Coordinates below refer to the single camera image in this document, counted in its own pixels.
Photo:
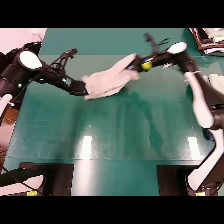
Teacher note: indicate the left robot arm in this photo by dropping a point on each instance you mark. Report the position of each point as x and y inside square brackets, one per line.
[30, 66]

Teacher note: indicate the cream garment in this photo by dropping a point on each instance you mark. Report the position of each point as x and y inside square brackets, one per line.
[213, 32]

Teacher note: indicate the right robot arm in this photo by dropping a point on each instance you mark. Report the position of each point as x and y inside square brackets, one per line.
[200, 100]

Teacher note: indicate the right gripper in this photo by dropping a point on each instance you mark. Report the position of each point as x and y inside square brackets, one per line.
[143, 63]

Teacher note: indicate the white garment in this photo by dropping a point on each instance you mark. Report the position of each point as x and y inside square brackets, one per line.
[216, 81]
[108, 81]

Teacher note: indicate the dark red garment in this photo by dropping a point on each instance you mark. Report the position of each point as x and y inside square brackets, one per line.
[200, 41]

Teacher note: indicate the white folded garment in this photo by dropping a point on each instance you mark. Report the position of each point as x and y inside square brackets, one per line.
[216, 81]

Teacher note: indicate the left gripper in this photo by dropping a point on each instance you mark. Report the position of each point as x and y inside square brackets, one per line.
[78, 88]

